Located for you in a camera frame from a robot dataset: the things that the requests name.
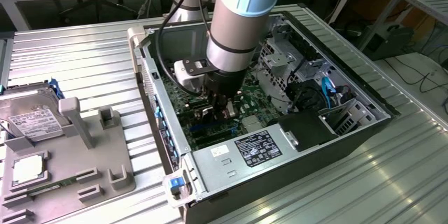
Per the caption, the silver hard disk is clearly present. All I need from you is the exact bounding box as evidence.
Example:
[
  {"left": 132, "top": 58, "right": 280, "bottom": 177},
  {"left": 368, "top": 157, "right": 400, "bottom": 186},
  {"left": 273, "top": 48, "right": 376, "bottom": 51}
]
[{"left": 0, "top": 82, "right": 68, "bottom": 143}]

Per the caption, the green motherboard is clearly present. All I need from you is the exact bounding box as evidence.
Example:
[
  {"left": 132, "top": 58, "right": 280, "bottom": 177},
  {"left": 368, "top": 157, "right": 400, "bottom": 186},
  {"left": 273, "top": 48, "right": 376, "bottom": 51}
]
[{"left": 162, "top": 71, "right": 281, "bottom": 151}]

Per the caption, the loose green RAM stick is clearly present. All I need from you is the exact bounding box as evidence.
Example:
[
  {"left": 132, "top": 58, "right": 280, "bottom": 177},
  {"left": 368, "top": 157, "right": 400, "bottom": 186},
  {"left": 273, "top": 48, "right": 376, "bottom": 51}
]
[{"left": 26, "top": 177, "right": 77, "bottom": 196}]

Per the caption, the metal disk bay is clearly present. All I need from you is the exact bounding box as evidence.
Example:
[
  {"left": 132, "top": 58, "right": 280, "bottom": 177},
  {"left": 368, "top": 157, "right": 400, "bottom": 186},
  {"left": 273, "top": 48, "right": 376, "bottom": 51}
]
[{"left": 318, "top": 97, "right": 378, "bottom": 136}]

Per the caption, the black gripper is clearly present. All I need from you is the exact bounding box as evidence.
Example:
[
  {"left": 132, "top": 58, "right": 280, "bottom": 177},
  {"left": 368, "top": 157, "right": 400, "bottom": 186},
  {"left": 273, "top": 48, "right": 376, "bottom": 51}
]
[{"left": 202, "top": 68, "right": 248, "bottom": 112}]

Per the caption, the black tripod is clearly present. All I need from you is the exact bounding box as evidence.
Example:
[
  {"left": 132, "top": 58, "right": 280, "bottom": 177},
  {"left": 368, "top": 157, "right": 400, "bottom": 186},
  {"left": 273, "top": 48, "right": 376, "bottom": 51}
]
[{"left": 57, "top": 0, "right": 137, "bottom": 25}]

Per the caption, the blue wire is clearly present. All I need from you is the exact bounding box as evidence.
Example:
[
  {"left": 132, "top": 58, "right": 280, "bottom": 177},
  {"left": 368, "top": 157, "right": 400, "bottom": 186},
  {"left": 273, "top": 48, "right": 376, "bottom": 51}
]
[{"left": 318, "top": 76, "right": 337, "bottom": 110}]

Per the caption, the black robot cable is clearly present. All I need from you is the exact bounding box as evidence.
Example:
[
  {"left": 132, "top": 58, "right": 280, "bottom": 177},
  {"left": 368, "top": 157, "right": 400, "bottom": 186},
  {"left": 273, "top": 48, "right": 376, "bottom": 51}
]
[{"left": 154, "top": 0, "right": 204, "bottom": 98}]

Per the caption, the silver chipset heat sink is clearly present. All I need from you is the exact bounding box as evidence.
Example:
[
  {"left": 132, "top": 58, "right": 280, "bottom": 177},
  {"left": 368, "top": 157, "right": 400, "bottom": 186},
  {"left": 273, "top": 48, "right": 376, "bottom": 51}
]
[{"left": 240, "top": 117, "right": 266, "bottom": 133}]

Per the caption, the black plastic air shroud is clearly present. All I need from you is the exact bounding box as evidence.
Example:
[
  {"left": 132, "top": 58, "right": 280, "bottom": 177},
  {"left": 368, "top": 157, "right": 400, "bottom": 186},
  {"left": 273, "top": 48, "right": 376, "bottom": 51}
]
[{"left": 277, "top": 109, "right": 340, "bottom": 153}]

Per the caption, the black box device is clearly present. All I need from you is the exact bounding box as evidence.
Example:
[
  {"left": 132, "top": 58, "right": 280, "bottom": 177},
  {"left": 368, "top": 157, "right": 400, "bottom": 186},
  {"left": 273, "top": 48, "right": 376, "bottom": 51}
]
[{"left": 358, "top": 23, "right": 416, "bottom": 61}]

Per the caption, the graphics card with metal bracket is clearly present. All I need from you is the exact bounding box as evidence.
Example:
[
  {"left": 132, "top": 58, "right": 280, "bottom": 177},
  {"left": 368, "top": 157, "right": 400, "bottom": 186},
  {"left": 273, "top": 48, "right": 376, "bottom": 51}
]
[{"left": 181, "top": 98, "right": 244, "bottom": 130}]

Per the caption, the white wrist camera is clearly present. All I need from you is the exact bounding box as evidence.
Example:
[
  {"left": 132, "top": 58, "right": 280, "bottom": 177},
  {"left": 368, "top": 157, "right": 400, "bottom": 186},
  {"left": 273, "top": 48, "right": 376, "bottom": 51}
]
[{"left": 172, "top": 59, "right": 214, "bottom": 93}]

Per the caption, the black wire bundle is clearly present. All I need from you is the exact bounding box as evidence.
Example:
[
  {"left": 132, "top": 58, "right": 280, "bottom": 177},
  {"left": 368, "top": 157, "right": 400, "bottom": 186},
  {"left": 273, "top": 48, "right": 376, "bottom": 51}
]
[{"left": 284, "top": 79, "right": 326, "bottom": 112}]

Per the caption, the black floor cable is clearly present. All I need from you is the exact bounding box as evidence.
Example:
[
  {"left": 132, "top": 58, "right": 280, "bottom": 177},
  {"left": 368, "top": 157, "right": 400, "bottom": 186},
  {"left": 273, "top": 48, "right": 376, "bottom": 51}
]
[{"left": 384, "top": 55, "right": 448, "bottom": 91}]

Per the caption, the silver CPU chip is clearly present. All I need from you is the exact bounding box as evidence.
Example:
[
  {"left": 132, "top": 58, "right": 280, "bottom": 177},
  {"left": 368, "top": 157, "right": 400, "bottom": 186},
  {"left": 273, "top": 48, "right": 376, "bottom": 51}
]
[{"left": 10, "top": 155, "right": 46, "bottom": 183}]

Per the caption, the blue disk carrier bracket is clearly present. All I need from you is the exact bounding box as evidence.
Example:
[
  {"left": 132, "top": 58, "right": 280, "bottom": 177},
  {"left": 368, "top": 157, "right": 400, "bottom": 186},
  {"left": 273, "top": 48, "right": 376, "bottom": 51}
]
[{"left": 48, "top": 78, "right": 66, "bottom": 102}]

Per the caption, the grey parts rack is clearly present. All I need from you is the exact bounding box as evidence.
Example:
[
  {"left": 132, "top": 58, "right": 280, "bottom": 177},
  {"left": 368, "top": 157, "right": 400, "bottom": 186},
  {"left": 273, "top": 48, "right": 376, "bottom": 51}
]
[{"left": 0, "top": 97, "right": 137, "bottom": 224}]

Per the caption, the blue case latch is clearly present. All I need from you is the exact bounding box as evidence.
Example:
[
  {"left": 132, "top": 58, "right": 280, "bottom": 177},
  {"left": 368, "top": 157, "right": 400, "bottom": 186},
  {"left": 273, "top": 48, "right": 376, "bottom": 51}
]
[{"left": 166, "top": 177, "right": 185, "bottom": 191}]

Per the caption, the open black PC case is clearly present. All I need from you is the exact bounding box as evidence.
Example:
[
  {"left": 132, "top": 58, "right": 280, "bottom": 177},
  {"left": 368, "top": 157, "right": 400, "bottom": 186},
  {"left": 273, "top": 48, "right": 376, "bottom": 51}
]
[{"left": 125, "top": 3, "right": 401, "bottom": 224}]

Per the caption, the grey power supply unit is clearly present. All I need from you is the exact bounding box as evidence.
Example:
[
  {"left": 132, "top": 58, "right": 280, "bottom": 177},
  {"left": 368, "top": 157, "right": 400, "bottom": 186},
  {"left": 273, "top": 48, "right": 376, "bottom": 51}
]
[{"left": 189, "top": 129, "right": 305, "bottom": 194}]

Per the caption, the metal slat side table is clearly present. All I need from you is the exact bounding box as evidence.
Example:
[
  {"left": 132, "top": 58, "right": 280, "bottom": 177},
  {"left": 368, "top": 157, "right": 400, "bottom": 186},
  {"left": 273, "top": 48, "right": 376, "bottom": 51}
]
[{"left": 380, "top": 0, "right": 448, "bottom": 51}]

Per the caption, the metal drive cage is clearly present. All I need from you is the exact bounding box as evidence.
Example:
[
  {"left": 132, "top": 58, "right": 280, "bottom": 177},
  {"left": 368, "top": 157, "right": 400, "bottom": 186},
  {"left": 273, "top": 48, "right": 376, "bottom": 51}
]
[{"left": 256, "top": 36, "right": 305, "bottom": 110}]

